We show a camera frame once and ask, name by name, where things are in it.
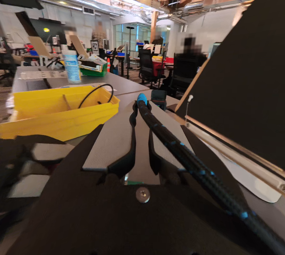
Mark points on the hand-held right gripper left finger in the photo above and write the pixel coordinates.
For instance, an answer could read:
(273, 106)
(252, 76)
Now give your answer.
(109, 146)

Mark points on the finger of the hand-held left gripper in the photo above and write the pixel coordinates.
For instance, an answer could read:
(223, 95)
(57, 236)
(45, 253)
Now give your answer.
(52, 153)
(29, 185)

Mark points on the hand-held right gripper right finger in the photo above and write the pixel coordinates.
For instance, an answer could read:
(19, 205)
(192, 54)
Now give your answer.
(162, 155)

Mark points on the yellow plastic bin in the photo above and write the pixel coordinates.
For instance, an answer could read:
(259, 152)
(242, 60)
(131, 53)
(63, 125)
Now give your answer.
(55, 121)

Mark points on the black charging case with screen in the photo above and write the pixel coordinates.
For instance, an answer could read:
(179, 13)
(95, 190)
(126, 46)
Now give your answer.
(158, 100)

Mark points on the dark flat mat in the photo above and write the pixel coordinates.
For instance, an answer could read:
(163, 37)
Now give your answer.
(36, 84)

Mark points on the green box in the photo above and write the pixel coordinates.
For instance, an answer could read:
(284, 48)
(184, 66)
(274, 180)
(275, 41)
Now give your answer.
(93, 71)

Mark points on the printed paper sheet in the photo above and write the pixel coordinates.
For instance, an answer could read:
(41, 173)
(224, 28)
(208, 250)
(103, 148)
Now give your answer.
(42, 74)

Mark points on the orange traffic cone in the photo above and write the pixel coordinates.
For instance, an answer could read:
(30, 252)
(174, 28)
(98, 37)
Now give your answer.
(108, 64)

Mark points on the black office chair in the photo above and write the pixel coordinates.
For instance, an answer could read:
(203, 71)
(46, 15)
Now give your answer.
(187, 74)
(147, 63)

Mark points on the white blue wipes canister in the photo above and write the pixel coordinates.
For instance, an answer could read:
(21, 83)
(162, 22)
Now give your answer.
(72, 68)

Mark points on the red storage bin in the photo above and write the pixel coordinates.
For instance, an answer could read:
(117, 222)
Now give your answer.
(162, 64)

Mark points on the printed tag board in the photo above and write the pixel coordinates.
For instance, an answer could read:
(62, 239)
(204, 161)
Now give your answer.
(94, 47)
(106, 44)

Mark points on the cardboard board stand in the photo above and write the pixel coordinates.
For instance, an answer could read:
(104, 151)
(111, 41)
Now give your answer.
(78, 46)
(40, 47)

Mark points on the wooden stand with black board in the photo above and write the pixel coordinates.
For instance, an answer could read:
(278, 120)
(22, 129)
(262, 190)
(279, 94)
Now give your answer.
(245, 81)

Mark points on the black floor lamp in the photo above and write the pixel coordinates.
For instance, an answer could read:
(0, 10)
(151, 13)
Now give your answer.
(130, 28)

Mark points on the dark wall screen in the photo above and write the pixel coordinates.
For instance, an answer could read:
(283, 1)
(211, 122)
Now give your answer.
(47, 30)

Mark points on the wooden support post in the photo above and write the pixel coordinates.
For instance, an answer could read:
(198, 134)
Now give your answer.
(154, 26)

